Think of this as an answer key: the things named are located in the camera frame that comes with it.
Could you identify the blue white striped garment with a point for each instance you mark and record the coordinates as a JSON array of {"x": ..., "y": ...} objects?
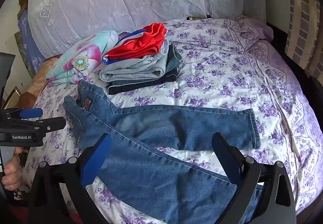
[{"x": 131, "y": 36}]

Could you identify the orange brown blanket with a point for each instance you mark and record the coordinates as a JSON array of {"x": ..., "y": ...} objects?
[{"x": 37, "y": 80}]

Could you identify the grey folded sweatshirt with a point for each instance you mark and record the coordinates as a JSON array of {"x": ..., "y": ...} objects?
[{"x": 136, "y": 68}]

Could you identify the person's left hand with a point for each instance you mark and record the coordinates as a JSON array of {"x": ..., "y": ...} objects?
[{"x": 11, "y": 173}]

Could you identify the folded turquoise pink floral blanket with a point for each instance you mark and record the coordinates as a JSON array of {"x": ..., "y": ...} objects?
[{"x": 83, "y": 57}]

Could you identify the purple floral bedspread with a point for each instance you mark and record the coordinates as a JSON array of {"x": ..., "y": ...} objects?
[{"x": 227, "y": 75}]

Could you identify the folded red garment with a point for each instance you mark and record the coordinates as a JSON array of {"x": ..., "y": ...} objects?
[{"x": 141, "y": 44}]

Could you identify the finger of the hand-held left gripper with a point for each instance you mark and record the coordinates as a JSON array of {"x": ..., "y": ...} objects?
[
  {"x": 31, "y": 113},
  {"x": 51, "y": 124}
]

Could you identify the grey cream checked curtain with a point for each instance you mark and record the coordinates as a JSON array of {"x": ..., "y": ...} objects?
[{"x": 300, "y": 24}]

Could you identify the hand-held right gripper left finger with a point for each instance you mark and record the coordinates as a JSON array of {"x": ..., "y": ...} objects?
[{"x": 97, "y": 157}]

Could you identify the folded navy pants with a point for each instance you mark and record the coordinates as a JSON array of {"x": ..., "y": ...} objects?
[{"x": 141, "y": 84}]

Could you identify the folded dark green pants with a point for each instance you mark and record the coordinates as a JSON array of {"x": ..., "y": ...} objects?
[{"x": 174, "y": 58}]

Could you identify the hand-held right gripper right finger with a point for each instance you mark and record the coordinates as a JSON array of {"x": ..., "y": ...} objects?
[{"x": 233, "y": 171}]

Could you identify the purple floral pillow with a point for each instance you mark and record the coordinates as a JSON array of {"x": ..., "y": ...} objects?
[{"x": 252, "y": 32}]

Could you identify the blue denim jeans pants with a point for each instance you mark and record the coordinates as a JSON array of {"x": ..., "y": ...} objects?
[{"x": 164, "y": 123}]

